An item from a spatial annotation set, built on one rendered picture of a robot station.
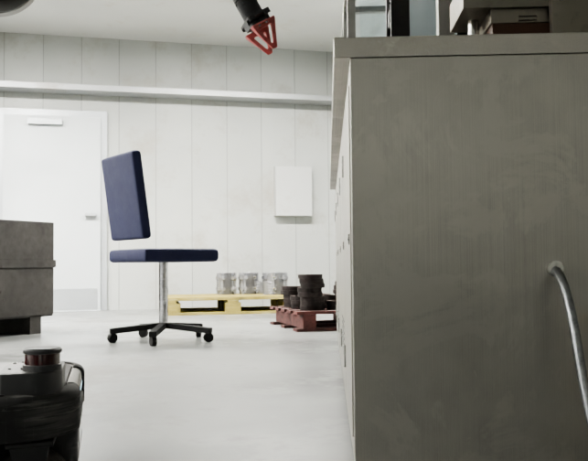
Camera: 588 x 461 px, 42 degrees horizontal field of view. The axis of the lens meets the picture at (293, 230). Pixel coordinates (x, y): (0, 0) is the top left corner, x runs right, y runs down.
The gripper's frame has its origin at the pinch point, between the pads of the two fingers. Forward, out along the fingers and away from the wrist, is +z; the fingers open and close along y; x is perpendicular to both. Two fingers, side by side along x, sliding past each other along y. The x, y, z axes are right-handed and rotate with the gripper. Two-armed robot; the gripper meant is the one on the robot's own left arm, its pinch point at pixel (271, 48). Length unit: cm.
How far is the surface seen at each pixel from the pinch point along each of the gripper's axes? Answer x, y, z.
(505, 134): -9, -68, 44
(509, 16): -25, -63, 25
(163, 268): 36, 291, 48
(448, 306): 16, -65, 66
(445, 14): -29.8, -34.5, 16.5
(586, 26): -35, -69, 34
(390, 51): 0, -62, 20
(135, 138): -32, 660, -78
